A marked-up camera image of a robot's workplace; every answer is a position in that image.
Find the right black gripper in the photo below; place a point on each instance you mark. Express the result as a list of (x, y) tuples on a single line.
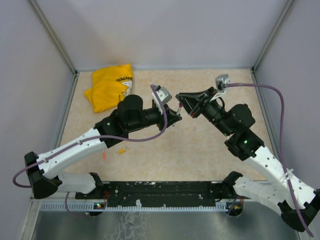
[(193, 102)]

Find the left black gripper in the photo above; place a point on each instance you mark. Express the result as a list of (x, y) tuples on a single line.
[(171, 115)]

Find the white pen red marks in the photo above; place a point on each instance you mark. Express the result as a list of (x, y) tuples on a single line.
[(178, 113)]

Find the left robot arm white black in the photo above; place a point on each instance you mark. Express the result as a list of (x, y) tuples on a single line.
[(46, 171)]

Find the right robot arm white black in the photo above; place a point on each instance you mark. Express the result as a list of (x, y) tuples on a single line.
[(296, 202)]

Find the yellow pen cap left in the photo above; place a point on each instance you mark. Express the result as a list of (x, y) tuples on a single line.
[(121, 151)]

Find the yellow folded shirt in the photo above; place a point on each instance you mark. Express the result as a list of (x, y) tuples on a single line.
[(110, 85)]

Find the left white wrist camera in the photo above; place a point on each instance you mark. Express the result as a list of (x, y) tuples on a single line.
[(163, 94)]

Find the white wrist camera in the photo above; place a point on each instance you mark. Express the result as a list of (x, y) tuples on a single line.
[(163, 94), (220, 82)]

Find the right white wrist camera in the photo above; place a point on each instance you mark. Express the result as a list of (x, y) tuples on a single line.
[(220, 82)]

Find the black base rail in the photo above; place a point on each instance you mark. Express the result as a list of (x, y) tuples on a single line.
[(160, 193)]

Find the aluminium frame side rail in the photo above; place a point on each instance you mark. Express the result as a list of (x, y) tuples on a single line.
[(277, 145)]

